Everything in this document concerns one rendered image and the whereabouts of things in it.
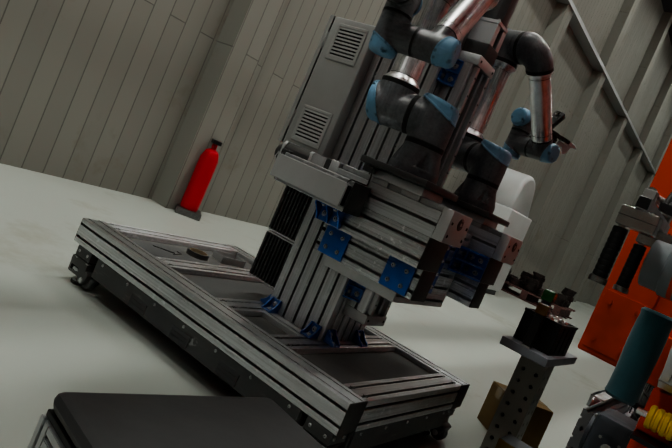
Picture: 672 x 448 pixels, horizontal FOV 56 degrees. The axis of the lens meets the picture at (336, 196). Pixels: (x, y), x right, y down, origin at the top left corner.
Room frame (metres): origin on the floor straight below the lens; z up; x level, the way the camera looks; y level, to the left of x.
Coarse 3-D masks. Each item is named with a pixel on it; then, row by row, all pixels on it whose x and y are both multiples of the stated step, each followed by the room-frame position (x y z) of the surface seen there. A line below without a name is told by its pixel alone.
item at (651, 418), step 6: (642, 408) 1.48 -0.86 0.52; (654, 408) 1.45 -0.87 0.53; (642, 414) 1.47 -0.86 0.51; (648, 414) 1.44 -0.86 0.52; (654, 414) 1.44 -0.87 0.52; (660, 414) 1.44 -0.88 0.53; (666, 414) 1.44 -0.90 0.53; (648, 420) 1.44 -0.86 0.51; (654, 420) 1.44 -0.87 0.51; (660, 420) 1.43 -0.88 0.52; (666, 420) 1.43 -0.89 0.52; (648, 426) 1.45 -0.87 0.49; (654, 426) 1.43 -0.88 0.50; (660, 426) 1.43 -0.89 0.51; (666, 426) 1.42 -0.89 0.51; (654, 432) 1.44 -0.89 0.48; (660, 432) 1.43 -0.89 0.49; (666, 432) 1.42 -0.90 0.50; (666, 438) 1.43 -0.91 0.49
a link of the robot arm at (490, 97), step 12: (516, 36) 2.24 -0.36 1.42; (504, 48) 2.27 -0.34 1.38; (504, 60) 2.26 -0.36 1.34; (516, 60) 2.25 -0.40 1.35; (504, 72) 2.28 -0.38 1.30; (492, 84) 2.28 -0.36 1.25; (504, 84) 2.30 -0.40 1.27; (492, 96) 2.28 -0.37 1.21; (480, 108) 2.28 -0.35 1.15; (492, 108) 2.29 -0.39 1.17; (480, 120) 2.28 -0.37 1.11; (468, 132) 2.27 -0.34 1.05; (480, 132) 2.29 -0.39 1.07; (468, 144) 2.25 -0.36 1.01; (456, 156) 2.26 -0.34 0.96; (456, 168) 2.30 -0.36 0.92
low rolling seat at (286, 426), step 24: (72, 408) 0.79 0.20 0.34; (96, 408) 0.81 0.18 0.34; (120, 408) 0.84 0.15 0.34; (144, 408) 0.87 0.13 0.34; (168, 408) 0.90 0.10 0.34; (192, 408) 0.93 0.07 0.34; (216, 408) 0.96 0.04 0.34; (240, 408) 1.00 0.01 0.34; (264, 408) 1.04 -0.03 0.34; (48, 432) 0.80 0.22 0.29; (72, 432) 0.76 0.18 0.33; (96, 432) 0.76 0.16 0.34; (120, 432) 0.78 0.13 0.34; (144, 432) 0.81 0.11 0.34; (168, 432) 0.83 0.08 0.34; (192, 432) 0.86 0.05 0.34; (216, 432) 0.89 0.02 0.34; (240, 432) 0.92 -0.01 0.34; (264, 432) 0.95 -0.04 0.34; (288, 432) 0.99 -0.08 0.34
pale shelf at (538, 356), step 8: (504, 336) 2.16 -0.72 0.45; (512, 336) 2.24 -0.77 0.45; (504, 344) 2.15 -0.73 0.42; (512, 344) 2.14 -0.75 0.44; (520, 344) 2.13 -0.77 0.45; (520, 352) 2.12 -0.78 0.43; (528, 352) 2.11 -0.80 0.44; (536, 352) 2.11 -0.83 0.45; (536, 360) 2.09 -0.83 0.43; (544, 360) 2.08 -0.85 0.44; (552, 360) 2.12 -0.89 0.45; (560, 360) 2.21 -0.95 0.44; (568, 360) 2.31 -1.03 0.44
